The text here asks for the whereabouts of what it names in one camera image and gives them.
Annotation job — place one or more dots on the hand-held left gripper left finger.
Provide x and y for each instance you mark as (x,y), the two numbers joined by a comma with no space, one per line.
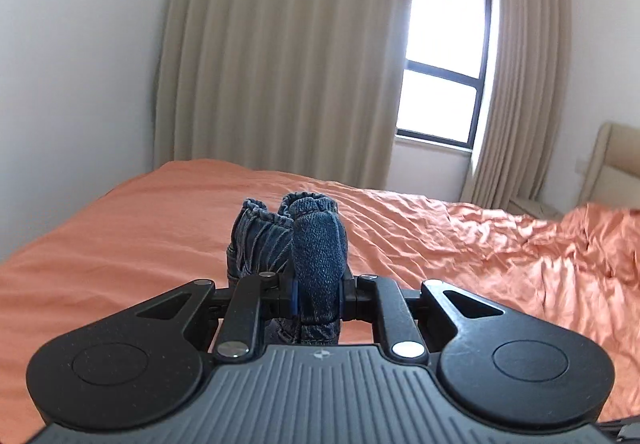
(287,296)

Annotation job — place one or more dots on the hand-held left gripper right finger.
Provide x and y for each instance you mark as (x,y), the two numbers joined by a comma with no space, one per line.
(350,296)

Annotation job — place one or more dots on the blue denim pants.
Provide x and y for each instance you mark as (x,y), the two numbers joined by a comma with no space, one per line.
(315,254)

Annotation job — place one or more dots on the bed with orange sheet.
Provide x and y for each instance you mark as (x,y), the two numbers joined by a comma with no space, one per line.
(150,224)

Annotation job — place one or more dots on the beige nightstand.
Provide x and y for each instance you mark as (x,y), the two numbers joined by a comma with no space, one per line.
(535,208)

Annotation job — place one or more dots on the crumpled orange duvet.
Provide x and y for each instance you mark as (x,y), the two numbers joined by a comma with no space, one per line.
(560,264)

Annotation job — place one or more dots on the wide beige curtain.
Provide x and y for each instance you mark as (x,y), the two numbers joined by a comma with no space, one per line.
(280,53)

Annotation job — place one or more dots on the dark framed window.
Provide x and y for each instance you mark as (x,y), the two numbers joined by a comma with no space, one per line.
(440,48)

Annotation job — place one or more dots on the narrow beige curtain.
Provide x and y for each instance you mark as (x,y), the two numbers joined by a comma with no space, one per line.
(520,73)

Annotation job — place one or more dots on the beige padded headboard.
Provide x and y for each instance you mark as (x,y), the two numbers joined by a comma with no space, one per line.
(615,168)

